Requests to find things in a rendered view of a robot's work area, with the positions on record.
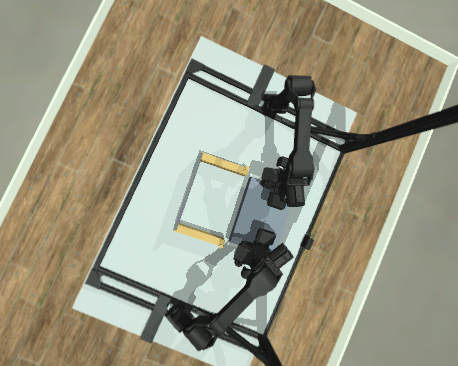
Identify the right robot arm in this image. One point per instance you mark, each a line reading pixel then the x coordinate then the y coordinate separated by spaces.
pixel 300 162

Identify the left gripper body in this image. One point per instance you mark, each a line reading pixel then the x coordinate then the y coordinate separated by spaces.
pixel 263 237

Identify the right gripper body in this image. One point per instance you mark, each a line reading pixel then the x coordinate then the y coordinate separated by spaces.
pixel 277 199

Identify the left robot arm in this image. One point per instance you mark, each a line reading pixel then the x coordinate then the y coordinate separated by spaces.
pixel 263 278

